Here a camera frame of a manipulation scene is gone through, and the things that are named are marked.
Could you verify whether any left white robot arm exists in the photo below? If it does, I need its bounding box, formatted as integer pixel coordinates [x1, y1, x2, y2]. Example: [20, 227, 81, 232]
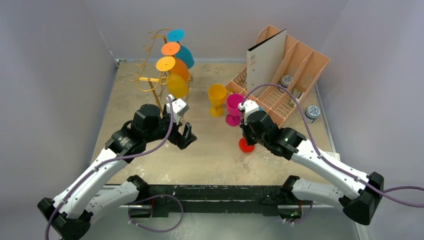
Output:
[37, 99, 197, 240]

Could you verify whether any white binder folder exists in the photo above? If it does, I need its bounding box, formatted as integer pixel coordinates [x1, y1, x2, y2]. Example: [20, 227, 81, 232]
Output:
[246, 25, 287, 98]

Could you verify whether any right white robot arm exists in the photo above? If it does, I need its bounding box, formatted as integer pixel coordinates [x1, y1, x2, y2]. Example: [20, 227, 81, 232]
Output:
[240, 110, 385, 226]

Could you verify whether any yellow wine glass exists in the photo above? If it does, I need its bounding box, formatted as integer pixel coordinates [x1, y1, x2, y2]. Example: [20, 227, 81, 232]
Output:
[207, 83, 227, 118]
[156, 59, 189, 99]

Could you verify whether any pink wine glass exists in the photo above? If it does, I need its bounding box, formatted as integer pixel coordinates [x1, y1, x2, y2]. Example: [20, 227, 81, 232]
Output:
[225, 93, 244, 127]

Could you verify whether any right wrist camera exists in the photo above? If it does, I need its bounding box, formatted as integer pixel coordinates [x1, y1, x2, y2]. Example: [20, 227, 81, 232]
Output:
[237, 100, 259, 123]

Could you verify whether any peach plastic file organizer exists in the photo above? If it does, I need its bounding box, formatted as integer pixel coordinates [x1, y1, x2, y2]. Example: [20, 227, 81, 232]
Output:
[224, 24, 331, 128]

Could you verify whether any gold wire glass rack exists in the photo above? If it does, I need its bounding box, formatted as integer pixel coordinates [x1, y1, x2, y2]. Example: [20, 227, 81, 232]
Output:
[129, 28, 194, 109]

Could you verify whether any patterned tin in organizer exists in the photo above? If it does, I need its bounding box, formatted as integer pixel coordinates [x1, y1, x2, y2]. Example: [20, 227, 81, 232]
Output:
[279, 75, 293, 88]

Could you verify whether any orange wine glass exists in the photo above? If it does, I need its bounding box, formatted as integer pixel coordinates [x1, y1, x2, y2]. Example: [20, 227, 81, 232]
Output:
[157, 42, 190, 82]

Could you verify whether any small white red box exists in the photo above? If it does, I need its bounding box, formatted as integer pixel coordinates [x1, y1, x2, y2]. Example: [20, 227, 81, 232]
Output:
[325, 151, 341, 162]

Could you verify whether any stapler in organizer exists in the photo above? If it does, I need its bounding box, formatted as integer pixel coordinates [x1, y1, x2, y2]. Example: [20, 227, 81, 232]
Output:
[290, 88, 302, 106]

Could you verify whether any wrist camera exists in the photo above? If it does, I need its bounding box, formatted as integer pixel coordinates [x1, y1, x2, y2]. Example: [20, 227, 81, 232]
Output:
[165, 94, 190, 125]
[237, 100, 259, 123]

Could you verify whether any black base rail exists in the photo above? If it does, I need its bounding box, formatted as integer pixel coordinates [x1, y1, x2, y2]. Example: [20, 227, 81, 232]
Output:
[129, 184, 316, 220]

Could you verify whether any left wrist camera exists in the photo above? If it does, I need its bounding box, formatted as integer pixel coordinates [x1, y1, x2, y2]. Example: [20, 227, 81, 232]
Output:
[165, 94, 190, 125]

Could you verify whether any red wine glass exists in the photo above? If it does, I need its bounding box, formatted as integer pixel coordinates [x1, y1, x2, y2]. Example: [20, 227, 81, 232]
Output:
[238, 137, 255, 153]

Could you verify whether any grey tape roll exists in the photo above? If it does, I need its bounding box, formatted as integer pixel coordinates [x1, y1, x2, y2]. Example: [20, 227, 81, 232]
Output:
[304, 105, 321, 124]

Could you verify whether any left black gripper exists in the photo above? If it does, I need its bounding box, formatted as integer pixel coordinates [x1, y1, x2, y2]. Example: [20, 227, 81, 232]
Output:
[144, 109, 196, 149]

